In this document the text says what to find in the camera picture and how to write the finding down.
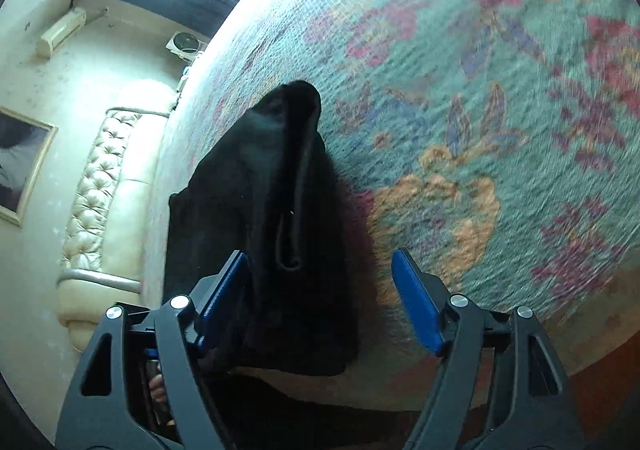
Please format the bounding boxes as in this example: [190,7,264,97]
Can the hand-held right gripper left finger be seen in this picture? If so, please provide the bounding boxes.
[55,250,251,450]

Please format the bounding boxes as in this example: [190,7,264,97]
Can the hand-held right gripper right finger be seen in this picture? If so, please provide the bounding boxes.
[391,247,586,450]

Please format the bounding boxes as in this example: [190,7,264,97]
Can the black studded pants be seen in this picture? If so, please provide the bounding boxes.
[164,79,378,378]

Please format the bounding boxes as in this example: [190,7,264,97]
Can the person's left hand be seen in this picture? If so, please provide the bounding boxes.
[149,374,170,403]

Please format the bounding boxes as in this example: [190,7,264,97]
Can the person's dark clothing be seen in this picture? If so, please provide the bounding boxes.
[220,365,441,450]

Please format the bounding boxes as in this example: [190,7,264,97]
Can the cream tufted leather headboard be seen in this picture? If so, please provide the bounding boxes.
[55,79,178,356]

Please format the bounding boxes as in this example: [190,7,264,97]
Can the white box fan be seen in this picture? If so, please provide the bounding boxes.
[166,30,208,64]

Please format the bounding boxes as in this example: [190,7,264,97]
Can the framed wall picture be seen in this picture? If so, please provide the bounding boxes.
[0,106,58,228]

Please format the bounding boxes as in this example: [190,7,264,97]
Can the white wall air conditioner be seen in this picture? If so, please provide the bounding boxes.
[36,8,87,56]

